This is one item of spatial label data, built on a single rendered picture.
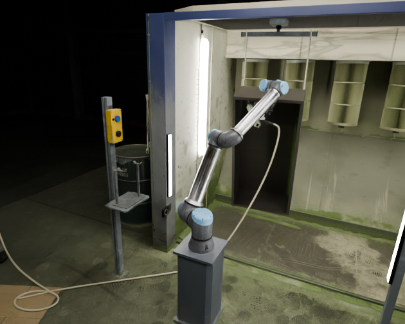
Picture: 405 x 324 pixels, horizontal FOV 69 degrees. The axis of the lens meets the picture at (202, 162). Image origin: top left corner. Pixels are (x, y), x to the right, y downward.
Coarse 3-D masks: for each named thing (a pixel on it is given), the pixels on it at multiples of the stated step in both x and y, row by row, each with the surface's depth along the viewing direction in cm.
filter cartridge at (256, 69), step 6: (246, 60) 370; (252, 60) 366; (258, 60) 364; (264, 60) 366; (246, 66) 374; (252, 66) 369; (258, 66) 368; (264, 66) 370; (246, 72) 375; (252, 72) 370; (258, 72) 371; (264, 72) 373; (246, 78) 377; (252, 78) 373; (258, 78) 372; (264, 78) 376; (246, 84) 379; (252, 84) 377; (258, 84) 375
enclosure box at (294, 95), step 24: (240, 96) 260; (288, 96) 255; (240, 120) 307; (288, 120) 291; (240, 144) 321; (264, 144) 311; (288, 144) 302; (240, 168) 336; (264, 168) 325; (288, 168) 316; (240, 192) 340; (264, 192) 338; (288, 192) 330
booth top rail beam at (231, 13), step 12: (168, 12) 238; (180, 12) 234; (192, 12) 230; (204, 12) 226; (216, 12) 222; (228, 12) 218; (240, 12) 215; (252, 12) 211; (264, 12) 208; (276, 12) 205; (288, 12) 202; (300, 12) 199; (312, 12) 196; (324, 12) 193; (336, 12) 190; (348, 12) 187; (360, 12) 185; (372, 12) 182; (384, 12) 180; (396, 12) 179
